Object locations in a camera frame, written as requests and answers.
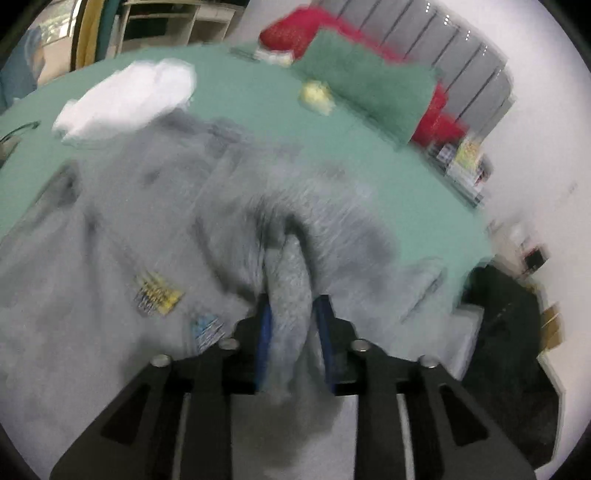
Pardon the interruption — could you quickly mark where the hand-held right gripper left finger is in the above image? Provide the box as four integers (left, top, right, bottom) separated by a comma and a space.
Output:
48, 294, 274, 480

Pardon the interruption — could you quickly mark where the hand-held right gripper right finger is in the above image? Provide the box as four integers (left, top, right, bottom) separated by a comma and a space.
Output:
314, 294, 539, 480

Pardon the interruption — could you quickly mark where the grey sweatshirt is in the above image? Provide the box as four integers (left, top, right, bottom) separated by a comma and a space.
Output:
0, 111, 485, 480

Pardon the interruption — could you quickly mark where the black bag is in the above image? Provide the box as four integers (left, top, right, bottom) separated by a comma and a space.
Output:
461, 262, 563, 470

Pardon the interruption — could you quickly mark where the stack of papers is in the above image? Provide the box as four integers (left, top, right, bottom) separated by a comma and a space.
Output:
427, 133, 488, 209

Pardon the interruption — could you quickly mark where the black speaker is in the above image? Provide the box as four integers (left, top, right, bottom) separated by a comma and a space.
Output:
523, 246, 549, 274

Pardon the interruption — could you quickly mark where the cardboard box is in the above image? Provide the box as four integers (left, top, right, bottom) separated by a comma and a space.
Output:
539, 301, 567, 352

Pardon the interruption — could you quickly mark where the small yellow cloth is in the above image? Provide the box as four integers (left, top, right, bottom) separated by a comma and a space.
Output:
298, 80, 335, 116

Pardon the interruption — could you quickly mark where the bed with green sheet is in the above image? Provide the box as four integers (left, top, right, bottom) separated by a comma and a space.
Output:
0, 41, 496, 298

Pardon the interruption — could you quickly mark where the green pillow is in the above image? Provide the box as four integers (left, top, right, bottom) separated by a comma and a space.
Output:
290, 28, 438, 145

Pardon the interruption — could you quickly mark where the white garment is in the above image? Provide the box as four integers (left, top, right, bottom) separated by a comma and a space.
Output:
52, 58, 198, 149

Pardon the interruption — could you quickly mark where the white and green packet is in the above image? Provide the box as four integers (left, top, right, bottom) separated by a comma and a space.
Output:
253, 45, 295, 66

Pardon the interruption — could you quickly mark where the grey padded headboard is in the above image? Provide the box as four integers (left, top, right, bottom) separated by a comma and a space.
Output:
310, 0, 515, 136

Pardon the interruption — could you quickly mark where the red pillow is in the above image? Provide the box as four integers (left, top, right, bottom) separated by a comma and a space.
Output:
257, 7, 468, 147

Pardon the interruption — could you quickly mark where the white computer desk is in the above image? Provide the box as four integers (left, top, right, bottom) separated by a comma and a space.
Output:
112, 0, 244, 59

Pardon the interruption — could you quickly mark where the teal curtain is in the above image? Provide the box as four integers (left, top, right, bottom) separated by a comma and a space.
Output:
95, 0, 126, 62

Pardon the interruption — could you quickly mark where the yellow curtain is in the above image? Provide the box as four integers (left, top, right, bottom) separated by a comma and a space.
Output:
75, 0, 108, 71

